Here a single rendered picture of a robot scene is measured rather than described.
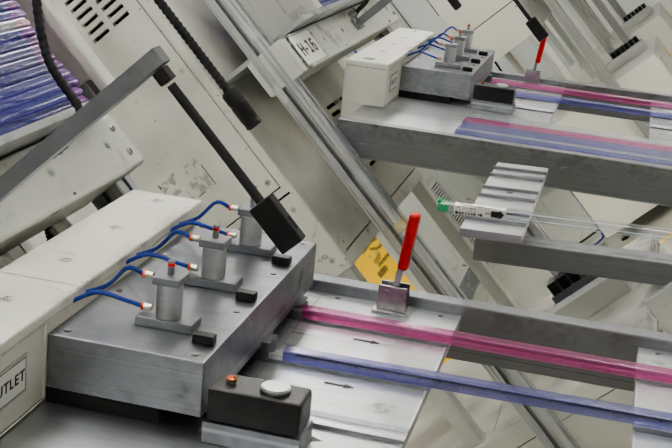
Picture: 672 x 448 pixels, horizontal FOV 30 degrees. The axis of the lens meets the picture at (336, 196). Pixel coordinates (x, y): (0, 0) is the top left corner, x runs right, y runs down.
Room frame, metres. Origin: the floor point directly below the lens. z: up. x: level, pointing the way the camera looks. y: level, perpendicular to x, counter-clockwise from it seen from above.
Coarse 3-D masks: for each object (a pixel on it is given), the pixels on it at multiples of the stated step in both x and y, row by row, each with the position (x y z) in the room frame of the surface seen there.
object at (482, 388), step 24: (288, 360) 1.14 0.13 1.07; (312, 360) 1.13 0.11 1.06; (336, 360) 1.13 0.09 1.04; (360, 360) 1.13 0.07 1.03; (432, 384) 1.11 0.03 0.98; (456, 384) 1.10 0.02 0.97; (480, 384) 1.09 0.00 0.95; (504, 384) 1.10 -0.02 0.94; (552, 408) 1.08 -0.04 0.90; (576, 408) 1.07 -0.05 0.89; (600, 408) 1.07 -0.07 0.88; (624, 408) 1.07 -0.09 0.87
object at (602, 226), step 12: (444, 204) 1.46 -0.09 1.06; (516, 216) 1.44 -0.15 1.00; (528, 216) 1.44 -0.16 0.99; (540, 216) 1.43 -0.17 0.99; (552, 216) 1.43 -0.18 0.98; (564, 216) 1.43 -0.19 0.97; (576, 228) 1.42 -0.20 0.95; (588, 228) 1.42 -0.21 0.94; (600, 228) 1.42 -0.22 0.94; (612, 228) 1.41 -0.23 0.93; (624, 228) 1.41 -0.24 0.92; (636, 228) 1.40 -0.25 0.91; (648, 228) 1.40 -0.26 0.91; (660, 228) 1.41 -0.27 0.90
